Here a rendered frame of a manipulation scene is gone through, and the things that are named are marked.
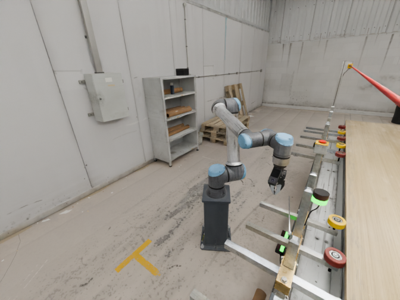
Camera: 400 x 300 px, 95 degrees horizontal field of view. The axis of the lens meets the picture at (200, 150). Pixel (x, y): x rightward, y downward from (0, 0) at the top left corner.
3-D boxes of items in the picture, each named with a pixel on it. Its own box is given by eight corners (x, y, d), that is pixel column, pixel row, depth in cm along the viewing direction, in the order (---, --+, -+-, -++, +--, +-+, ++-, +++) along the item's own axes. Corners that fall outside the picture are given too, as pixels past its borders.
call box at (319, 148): (312, 153, 120) (315, 143, 117) (313, 150, 125) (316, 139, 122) (325, 156, 116) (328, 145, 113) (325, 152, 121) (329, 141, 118)
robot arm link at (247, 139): (207, 97, 153) (246, 137, 99) (221, 96, 156) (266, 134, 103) (206, 111, 160) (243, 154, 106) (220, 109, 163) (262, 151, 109)
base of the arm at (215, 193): (205, 198, 166) (205, 189, 162) (206, 186, 183) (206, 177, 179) (227, 199, 164) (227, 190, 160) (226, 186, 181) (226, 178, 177)
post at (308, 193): (286, 260, 101) (303, 188, 81) (287, 255, 104) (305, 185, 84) (293, 263, 99) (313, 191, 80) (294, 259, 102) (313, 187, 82)
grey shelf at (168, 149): (154, 161, 366) (141, 78, 302) (183, 146, 432) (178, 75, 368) (170, 166, 342) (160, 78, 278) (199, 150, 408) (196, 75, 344)
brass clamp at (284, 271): (272, 287, 69) (274, 278, 67) (281, 259, 79) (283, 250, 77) (290, 297, 66) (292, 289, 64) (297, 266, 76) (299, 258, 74)
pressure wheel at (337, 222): (332, 241, 100) (337, 225, 95) (320, 230, 107) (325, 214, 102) (344, 238, 101) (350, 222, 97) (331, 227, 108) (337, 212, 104)
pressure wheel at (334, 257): (318, 272, 85) (324, 256, 80) (319, 259, 91) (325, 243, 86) (339, 283, 81) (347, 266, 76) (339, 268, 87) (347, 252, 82)
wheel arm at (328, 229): (259, 207, 125) (259, 202, 124) (260, 205, 128) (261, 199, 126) (336, 237, 102) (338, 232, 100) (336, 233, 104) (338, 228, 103)
